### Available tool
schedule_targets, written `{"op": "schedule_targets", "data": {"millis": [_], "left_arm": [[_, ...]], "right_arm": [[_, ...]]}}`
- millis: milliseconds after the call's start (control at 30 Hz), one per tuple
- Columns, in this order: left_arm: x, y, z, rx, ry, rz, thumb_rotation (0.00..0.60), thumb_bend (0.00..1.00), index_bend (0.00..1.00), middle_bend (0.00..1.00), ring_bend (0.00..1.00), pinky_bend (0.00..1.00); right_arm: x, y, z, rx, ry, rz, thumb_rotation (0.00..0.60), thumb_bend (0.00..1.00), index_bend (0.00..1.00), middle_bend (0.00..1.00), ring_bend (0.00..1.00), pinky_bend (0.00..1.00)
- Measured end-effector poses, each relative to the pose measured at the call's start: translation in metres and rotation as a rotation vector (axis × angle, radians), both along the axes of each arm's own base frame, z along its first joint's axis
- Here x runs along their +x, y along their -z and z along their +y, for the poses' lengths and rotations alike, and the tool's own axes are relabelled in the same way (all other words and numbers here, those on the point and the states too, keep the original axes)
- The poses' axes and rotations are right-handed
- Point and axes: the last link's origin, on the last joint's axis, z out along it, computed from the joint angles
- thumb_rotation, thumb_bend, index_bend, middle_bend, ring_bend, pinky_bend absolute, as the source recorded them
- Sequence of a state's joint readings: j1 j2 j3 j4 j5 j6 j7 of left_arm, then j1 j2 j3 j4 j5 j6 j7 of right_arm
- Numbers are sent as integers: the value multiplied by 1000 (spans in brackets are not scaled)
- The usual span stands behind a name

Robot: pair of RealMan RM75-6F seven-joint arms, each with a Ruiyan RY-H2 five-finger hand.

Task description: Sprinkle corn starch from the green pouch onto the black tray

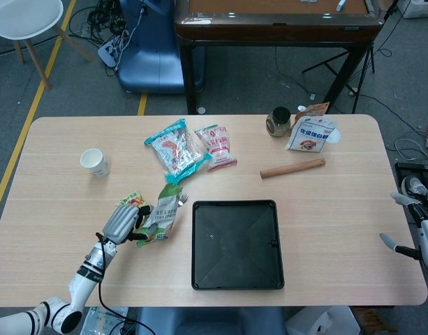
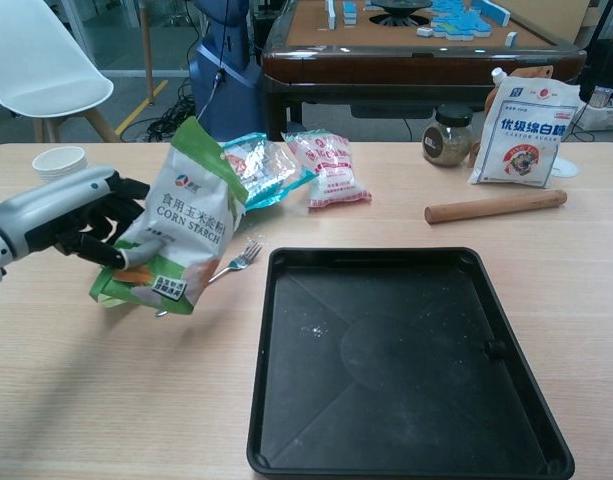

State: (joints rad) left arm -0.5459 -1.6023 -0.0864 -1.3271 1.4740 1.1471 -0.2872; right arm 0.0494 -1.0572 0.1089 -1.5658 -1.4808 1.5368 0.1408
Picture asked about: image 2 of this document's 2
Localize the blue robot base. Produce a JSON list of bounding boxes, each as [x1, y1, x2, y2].
[[188, 0, 263, 142]]

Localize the white chair wooden legs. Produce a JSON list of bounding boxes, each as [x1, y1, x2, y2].
[[0, 0, 122, 144]]

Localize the brown mahjong table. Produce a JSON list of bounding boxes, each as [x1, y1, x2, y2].
[[259, 0, 588, 142]]

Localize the metal fork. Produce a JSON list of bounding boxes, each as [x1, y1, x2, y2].
[[154, 241, 263, 319]]

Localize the wooden rolling pin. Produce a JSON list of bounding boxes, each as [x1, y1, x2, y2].
[[424, 188, 569, 225]]

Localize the glass jar black lid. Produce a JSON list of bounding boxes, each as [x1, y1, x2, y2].
[[422, 104, 475, 168]]

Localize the black box device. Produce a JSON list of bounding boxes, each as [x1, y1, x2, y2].
[[579, 38, 613, 102]]

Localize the pink white salt bag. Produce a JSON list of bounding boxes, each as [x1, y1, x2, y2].
[[280, 128, 373, 210]]

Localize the white sugar bag blue text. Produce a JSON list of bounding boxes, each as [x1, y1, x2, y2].
[[467, 75, 581, 190]]

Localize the standing mahjong tile row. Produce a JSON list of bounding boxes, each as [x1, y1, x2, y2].
[[325, 0, 361, 27]]

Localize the black mahjong table centre hub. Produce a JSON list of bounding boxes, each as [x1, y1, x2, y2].
[[368, 0, 432, 29]]

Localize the corn starch bag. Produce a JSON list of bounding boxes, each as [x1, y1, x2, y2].
[[89, 115, 247, 317]]

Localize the black baking tray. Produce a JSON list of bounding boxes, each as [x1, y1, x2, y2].
[[245, 246, 576, 476]]

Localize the white paper cup stack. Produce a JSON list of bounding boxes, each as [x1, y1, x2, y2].
[[31, 146, 90, 184]]

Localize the clear teal-edged food packet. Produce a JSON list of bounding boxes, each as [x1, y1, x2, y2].
[[220, 131, 318, 211]]

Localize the wooden pole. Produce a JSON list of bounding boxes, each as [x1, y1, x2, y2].
[[139, 0, 156, 105]]

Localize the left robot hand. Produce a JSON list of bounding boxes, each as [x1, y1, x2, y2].
[[0, 166, 163, 270]]

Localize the blue mahjong tile pile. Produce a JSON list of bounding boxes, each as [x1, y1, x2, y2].
[[428, 0, 511, 41]]

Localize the black floor cable bundle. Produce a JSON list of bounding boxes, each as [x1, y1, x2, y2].
[[144, 89, 203, 144]]

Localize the white round disc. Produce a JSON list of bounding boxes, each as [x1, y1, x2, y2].
[[553, 157, 581, 179]]

